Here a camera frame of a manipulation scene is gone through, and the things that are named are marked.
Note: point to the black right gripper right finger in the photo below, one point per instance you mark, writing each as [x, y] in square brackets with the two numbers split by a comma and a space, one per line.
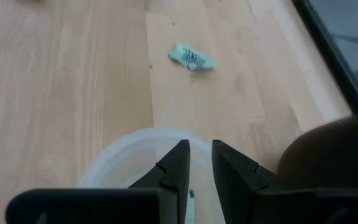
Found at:
[238, 183]

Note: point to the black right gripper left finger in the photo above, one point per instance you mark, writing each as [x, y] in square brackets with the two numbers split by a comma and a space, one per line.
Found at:
[169, 180]

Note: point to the green white sweetener packet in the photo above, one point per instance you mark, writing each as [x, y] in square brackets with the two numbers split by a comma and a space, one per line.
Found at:
[192, 57]
[191, 208]

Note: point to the clear plastic cup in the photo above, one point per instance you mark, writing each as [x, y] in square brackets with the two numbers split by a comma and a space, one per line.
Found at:
[129, 155]

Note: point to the dark green ceramic mug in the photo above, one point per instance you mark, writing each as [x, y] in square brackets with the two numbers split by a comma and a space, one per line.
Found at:
[328, 152]

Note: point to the black aluminium table frame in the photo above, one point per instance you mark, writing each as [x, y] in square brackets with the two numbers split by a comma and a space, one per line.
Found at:
[325, 49]

